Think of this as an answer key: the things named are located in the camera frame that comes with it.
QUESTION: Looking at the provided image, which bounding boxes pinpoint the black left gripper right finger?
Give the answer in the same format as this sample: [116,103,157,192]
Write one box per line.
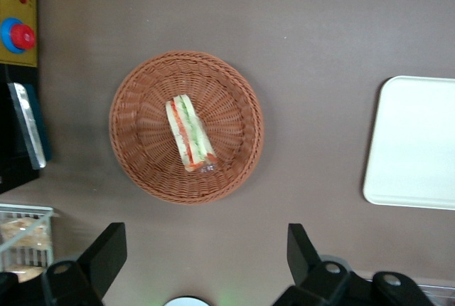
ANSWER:
[272,223,437,306]

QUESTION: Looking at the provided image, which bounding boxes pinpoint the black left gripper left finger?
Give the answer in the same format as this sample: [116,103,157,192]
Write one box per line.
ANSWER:
[0,222,128,306]

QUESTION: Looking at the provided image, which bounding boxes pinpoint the plastic-wrapped sandwich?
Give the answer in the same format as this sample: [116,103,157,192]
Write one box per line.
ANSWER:
[165,94,220,174]

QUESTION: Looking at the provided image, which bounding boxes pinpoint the round brown wicker basket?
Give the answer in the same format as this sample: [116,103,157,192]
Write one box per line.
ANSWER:
[108,50,264,206]

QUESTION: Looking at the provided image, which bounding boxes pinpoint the white plastic tray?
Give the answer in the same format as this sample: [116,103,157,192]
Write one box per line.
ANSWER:
[363,75,455,211]

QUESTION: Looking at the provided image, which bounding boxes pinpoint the white round cap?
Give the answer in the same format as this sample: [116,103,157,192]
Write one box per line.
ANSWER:
[163,296,211,306]

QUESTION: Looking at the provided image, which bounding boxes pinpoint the black box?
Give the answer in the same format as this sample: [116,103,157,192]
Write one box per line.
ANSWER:
[0,63,41,195]

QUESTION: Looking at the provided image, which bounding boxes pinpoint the blue and silver flat device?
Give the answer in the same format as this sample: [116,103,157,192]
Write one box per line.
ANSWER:
[6,82,53,171]

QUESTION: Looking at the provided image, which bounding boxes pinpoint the red emergency stop button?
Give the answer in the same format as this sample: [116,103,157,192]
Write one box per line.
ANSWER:
[0,17,37,54]

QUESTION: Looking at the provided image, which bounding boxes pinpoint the white wire basket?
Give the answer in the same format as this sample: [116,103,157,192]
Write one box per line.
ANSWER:
[0,203,55,275]

